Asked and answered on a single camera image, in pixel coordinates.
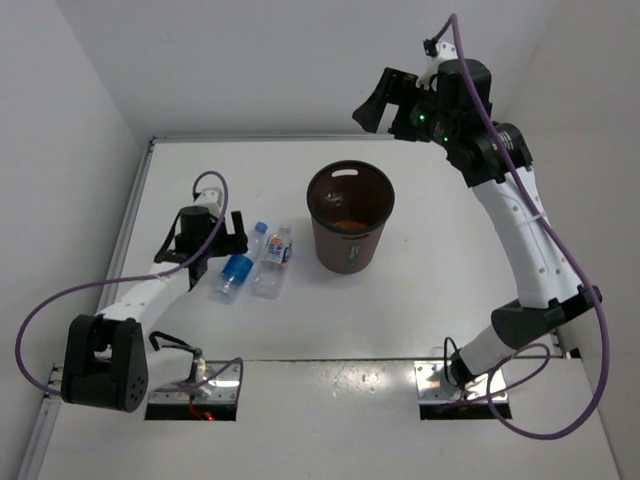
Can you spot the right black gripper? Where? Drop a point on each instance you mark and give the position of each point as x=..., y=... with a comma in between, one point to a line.
x=392, y=88

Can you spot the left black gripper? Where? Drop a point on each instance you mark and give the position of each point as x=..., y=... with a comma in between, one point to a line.
x=232, y=244

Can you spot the blue label water bottle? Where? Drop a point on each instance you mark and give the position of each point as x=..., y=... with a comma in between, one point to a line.
x=236, y=271

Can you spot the orange label clear bottle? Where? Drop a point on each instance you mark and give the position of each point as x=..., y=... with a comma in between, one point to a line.
x=272, y=266

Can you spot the small orange bottle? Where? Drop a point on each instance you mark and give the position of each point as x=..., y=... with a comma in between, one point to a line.
x=351, y=227

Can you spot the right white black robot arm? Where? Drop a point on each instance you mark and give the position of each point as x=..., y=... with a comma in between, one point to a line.
x=451, y=109

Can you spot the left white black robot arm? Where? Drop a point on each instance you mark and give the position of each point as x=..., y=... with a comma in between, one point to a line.
x=116, y=357

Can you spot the brown plastic waste bin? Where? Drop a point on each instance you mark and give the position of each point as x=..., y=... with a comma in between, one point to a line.
x=354, y=190

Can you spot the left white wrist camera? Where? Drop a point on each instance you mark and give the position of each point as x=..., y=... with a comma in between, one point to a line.
x=212, y=199

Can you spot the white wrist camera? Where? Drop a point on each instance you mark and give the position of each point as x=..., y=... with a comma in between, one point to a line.
x=212, y=199
x=437, y=52

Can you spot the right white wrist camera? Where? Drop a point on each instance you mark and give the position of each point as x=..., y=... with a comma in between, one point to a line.
x=437, y=52

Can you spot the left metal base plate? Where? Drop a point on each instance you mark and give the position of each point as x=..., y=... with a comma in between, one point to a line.
x=221, y=383

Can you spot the metal base plate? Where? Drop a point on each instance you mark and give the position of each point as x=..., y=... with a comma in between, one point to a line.
x=221, y=383
x=433, y=389

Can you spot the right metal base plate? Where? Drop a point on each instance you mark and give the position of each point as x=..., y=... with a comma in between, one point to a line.
x=433, y=389

